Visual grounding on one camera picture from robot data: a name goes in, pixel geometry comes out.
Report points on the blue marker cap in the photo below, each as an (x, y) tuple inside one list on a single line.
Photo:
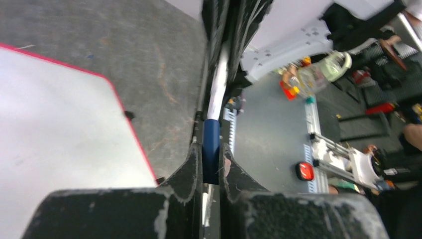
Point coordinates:
[(210, 151)]

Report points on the white board with pink rim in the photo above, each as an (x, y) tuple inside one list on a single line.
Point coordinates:
[(61, 127)]

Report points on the small toy blocks pile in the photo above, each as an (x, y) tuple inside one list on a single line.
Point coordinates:
[(290, 83)]

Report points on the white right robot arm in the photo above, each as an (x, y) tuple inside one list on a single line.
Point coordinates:
[(342, 26)]

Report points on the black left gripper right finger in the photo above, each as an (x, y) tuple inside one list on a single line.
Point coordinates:
[(250, 211)]

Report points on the black board clip far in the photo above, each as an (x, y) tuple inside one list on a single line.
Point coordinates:
[(160, 180)]

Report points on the red round button device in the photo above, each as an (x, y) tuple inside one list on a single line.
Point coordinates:
[(305, 171)]

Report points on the black board clip near corner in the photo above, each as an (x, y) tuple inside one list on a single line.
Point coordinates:
[(130, 115)]

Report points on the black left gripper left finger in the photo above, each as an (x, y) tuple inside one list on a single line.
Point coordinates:
[(173, 210)]

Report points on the blue white marker pen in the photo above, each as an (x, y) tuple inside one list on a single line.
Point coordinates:
[(219, 83)]

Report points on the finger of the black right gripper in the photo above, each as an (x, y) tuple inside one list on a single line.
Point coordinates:
[(244, 18), (214, 15)]

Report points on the clear cleaner spray bottle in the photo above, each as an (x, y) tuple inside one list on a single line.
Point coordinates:
[(317, 76)]

